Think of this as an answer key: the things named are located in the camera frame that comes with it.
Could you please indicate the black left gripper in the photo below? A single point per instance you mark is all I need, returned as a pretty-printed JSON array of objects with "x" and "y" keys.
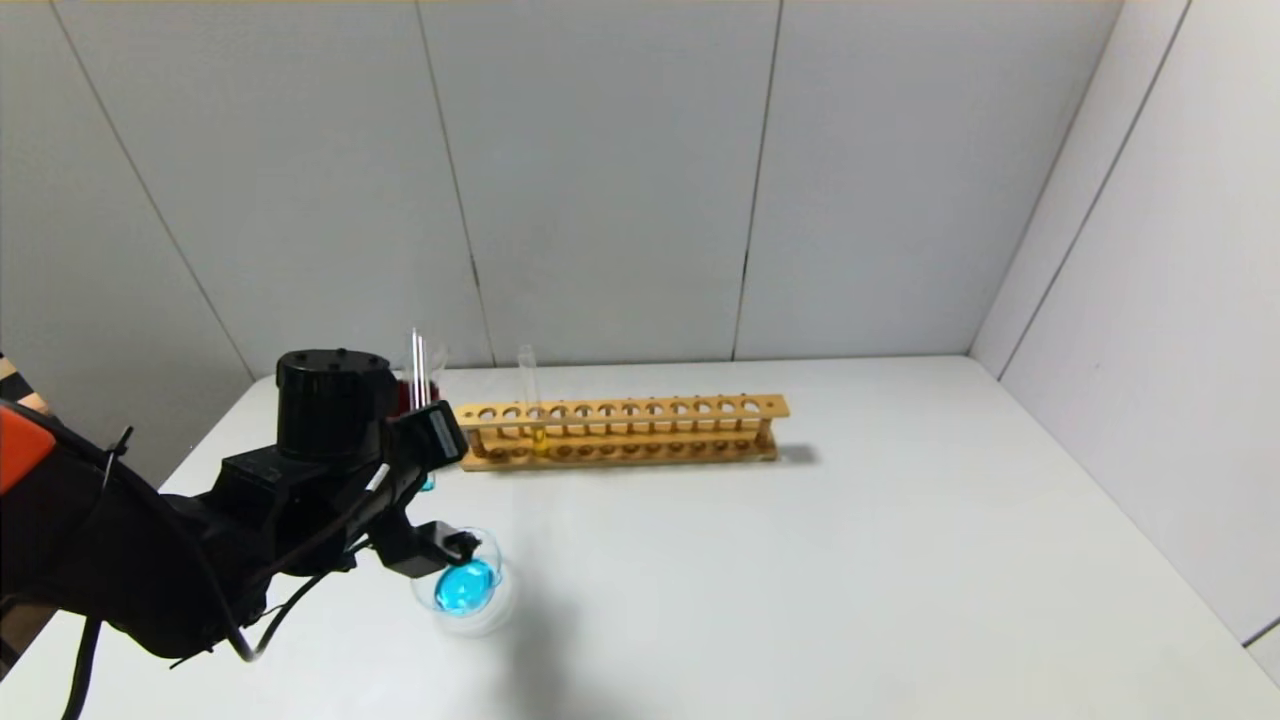
[{"x": 440, "y": 433}]

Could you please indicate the blue pigment test tube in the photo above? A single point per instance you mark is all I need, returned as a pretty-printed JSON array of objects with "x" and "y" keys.
[{"x": 428, "y": 483}]

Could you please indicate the black orange robot left arm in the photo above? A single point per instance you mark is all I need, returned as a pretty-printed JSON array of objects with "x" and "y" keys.
[{"x": 150, "y": 560}]

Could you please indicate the yellow pigment test tube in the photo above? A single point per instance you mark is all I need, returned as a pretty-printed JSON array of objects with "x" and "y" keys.
[{"x": 540, "y": 440}]

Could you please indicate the empty glass test tube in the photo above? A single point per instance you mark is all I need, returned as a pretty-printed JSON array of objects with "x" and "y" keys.
[
  {"x": 438, "y": 368},
  {"x": 418, "y": 365}
]

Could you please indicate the wooden test tube rack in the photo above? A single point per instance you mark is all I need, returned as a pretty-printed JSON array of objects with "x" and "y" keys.
[{"x": 620, "y": 408}]

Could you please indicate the clear glass beaker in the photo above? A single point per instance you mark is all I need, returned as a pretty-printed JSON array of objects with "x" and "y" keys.
[{"x": 470, "y": 592}]

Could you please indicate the red plastic cup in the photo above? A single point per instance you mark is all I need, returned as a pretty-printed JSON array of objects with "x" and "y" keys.
[{"x": 403, "y": 395}]

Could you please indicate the dark background furniture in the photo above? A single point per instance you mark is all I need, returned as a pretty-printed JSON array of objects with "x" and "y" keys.
[{"x": 20, "y": 632}]

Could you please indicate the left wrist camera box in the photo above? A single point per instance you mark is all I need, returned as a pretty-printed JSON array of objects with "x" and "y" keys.
[{"x": 432, "y": 436}]

